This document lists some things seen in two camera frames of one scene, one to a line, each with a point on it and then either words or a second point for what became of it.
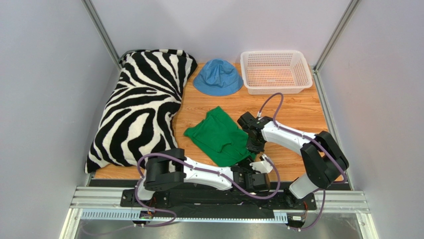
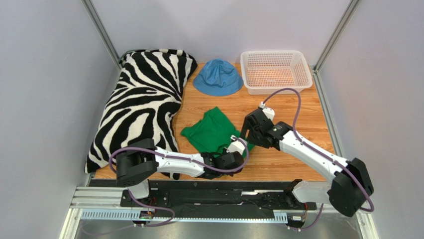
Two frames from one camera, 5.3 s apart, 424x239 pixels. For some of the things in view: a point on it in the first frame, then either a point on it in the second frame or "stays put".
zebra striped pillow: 140,115 stays put
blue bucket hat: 218,77 stays put
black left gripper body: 246,167 -> 221,174
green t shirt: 219,139 stays put
